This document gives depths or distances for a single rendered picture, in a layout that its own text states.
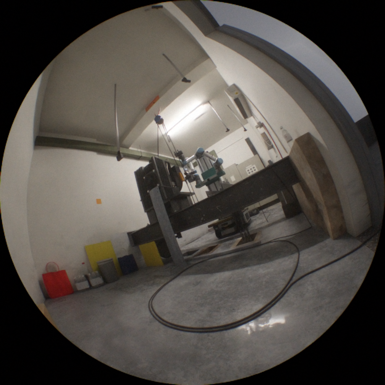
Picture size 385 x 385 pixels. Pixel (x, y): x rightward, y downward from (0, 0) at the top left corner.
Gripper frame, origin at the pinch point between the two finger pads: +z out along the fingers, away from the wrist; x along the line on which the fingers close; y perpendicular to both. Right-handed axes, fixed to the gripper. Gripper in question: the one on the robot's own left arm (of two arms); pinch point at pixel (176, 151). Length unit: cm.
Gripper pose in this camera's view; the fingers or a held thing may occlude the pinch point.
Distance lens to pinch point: 221.9
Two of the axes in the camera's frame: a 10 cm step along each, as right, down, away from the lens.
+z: -2.8, -0.8, -9.6
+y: -3.9, -9.0, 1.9
